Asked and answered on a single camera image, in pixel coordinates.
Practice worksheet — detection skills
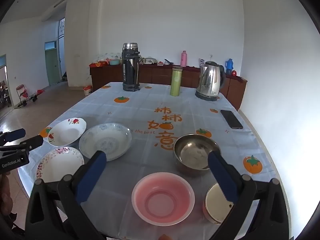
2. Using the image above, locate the persimmon printed tablecloth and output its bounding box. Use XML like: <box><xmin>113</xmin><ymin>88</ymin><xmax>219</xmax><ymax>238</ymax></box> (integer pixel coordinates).
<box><xmin>17</xmin><ymin>81</ymin><xmax>285</xmax><ymax>240</ymax></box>

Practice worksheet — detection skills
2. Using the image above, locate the cream enamel bowl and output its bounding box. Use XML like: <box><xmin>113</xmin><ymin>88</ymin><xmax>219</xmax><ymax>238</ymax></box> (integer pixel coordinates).
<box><xmin>203</xmin><ymin>182</ymin><xmax>235</xmax><ymax>224</ymax></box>

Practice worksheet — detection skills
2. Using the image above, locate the stainless steel electric kettle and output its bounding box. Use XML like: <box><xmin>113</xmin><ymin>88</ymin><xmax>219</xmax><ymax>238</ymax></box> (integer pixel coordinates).
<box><xmin>195</xmin><ymin>61</ymin><xmax>226</xmax><ymax>102</ymax></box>

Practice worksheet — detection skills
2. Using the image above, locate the stainless steel bowl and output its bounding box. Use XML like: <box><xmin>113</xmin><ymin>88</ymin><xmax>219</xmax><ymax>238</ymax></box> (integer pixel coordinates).
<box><xmin>174</xmin><ymin>134</ymin><xmax>222</xmax><ymax>172</ymax></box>

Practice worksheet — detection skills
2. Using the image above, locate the black smartphone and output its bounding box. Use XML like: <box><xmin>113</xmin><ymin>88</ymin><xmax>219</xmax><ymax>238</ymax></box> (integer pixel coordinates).
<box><xmin>220</xmin><ymin>109</ymin><xmax>244</xmax><ymax>130</ymax></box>

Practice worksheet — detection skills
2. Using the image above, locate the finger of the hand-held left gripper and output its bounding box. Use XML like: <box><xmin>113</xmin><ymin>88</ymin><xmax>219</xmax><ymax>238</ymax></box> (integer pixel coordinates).
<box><xmin>0</xmin><ymin>128</ymin><xmax>26</xmax><ymax>145</ymax></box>
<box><xmin>0</xmin><ymin>135</ymin><xmax>44</xmax><ymax>153</ymax></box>

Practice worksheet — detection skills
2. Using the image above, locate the green tumbler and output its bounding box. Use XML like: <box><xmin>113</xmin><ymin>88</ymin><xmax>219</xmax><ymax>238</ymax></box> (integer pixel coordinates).
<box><xmin>170</xmin><ymin>67</ymin><xmax>183</xmax><ymax>97</ymax></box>

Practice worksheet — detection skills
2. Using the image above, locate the green door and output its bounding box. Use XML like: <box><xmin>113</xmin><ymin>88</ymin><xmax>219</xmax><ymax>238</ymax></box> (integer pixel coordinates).
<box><xmin>45</xmin><ymin>41</ymin><xmax>62</xmax><ymax>86</ymax></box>

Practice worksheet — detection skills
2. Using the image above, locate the window grille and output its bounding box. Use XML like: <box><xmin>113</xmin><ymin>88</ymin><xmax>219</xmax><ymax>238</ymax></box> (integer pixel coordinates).
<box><xmin>59</xmin><ymin>17</ymin><xmax>66</xmax><ymax>39</ymax></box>

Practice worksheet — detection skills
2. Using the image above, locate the white plate with pink flowers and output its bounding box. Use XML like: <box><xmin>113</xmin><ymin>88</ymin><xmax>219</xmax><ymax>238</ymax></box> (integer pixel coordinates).
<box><xmin>36</xmin><ymin>146</ymin><xmax>85</xmax><ymax>183</ymax></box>

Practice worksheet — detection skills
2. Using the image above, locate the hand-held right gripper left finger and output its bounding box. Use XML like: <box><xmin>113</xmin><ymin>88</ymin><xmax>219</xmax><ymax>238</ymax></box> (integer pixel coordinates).
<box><xmin>25</xmin><ymin>151</ymin><xmax>108</xmax><ymax>240</ymax></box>

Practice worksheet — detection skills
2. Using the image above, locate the floral food cover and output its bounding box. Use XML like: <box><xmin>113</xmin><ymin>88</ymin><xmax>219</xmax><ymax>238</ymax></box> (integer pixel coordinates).
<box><xmin>91</xmin><ymin>52</ymin><xmax>122</xmax><ymax>64</ymax></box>

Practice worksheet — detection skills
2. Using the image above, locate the large black thermos jug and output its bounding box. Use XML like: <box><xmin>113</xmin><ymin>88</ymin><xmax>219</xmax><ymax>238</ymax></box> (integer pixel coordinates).
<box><xmin>122</xmin><ymin>42</ymin><xmax>141</xmax><ymax>92</ymax></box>

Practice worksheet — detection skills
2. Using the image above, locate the blue patterned deep plate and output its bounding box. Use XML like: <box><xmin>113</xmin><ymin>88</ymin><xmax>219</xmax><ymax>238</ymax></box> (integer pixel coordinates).
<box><xmin>79</xmin><ymin>123</ymin><xmax>132</xmax><ymax>162</ymax></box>

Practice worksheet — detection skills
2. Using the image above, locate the pink plastic bowl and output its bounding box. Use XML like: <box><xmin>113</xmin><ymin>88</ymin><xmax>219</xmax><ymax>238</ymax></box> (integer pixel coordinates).
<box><xmin>131</xmin><ymin>172</ymin><xmax>195</xmax><ymax>225</ymax></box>

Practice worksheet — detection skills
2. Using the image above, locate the person's left hand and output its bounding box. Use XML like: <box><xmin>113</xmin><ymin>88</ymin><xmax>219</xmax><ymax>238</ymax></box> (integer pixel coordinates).
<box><xmin>0</xmin><ymin>174</ymin><xmax>13</xmax><ymax>217</ymax></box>

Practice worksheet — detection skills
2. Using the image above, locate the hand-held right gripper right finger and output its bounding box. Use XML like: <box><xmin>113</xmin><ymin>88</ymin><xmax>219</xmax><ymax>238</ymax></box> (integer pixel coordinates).
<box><xmin>207</xmin><ymin>151</ymin><xmax>290</xmax><ymax>240</ymax></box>

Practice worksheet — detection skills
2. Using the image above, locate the brown wooden sideboard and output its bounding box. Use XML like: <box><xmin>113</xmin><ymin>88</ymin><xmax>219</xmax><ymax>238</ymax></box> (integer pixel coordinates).
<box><xmin>89</xmin><ymin>62</ymin><xmax>248</xmax><ymax>110</ymax></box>

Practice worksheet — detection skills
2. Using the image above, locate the red folding chair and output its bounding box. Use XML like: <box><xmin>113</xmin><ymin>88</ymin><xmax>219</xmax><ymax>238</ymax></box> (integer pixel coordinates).
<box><xmin>16</xmin><ymin>84</ymin><xmax>32</xmax><ymax>105</ymax></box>

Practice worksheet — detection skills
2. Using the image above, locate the white plate with red flowers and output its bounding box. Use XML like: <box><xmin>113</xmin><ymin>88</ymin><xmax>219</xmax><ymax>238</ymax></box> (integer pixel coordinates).
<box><xmin>47</xmin><ymin>117</ymin><xmax>87</xmax><ymax>147</ymax></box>

